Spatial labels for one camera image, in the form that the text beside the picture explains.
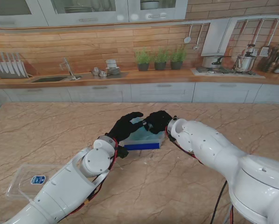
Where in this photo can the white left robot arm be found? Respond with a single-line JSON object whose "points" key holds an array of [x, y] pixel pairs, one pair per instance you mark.
{"points": [[60, 186]]}

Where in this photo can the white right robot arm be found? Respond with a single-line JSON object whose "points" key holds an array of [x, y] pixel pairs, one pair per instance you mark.
{"points": [[223, 158]]}

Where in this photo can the white lower kitchen cabinets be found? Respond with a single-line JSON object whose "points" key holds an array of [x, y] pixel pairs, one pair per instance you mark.
{"points": [[162, 92]]}

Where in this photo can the steel kitchen sink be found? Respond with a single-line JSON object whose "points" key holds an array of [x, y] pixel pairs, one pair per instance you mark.
{"points": [[49, 79]]}

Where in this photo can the clear crate with blue tape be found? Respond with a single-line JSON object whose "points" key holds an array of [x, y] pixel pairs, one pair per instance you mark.
{"points": [[141, 146]]}

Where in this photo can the wooden pepper mills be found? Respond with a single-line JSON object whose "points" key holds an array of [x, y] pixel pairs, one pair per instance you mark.
{"points": [[273, 60]]}

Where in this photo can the steel kitchen faucet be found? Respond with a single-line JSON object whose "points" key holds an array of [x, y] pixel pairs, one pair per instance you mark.
{"points": [[70, 71]]}

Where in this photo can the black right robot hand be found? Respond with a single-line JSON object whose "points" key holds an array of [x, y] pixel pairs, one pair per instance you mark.
{"points": [[159, 121]]}

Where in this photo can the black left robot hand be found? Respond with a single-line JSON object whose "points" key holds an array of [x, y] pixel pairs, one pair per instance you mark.
{"points": [[124, 129]]}

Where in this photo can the wooden kitchen countertop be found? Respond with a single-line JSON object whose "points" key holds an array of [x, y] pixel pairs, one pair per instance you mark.
{"points": [[153, 77]]}

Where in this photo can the hanging steel grater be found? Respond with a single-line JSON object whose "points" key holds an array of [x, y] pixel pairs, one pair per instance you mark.
{"points": [[263, 51]]}

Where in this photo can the small white plastic scrap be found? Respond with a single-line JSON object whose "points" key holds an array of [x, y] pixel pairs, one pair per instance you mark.
{"points": [[118, 166]]}

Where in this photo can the knife block with knives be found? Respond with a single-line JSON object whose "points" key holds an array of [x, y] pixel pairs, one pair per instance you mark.
{"points": [[9, 67]]}

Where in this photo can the white upper kitchen cabinets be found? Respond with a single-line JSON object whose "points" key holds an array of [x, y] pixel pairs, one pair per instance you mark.
{"points": [[88, 16]]}

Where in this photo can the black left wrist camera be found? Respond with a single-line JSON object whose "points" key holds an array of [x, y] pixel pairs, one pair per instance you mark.
{"points": [[123, 152]]}

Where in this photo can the white zip tie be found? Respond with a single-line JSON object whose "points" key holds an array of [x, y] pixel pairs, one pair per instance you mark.
{"points": [[25, 197]]}

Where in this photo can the clear lid with blue label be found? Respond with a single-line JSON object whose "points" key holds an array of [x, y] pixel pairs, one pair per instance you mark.
{"points": [[23, 186]]}

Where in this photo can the hanging steel ladle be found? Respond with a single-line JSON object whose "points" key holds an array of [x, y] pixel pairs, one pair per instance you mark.
{"points": [[195, 47]]}

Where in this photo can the green herb in black pot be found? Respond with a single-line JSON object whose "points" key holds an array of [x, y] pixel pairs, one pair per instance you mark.
{"points": [[160, 60], [143, 60]]}

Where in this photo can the stack of white dishes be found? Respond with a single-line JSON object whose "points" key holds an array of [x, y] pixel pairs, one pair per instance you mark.
{"points": [[112, 70]]}

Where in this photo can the white kitchen cabinets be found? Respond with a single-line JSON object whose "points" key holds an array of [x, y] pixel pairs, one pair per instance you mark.
{"points": [[88, 16], [162, 92]]}

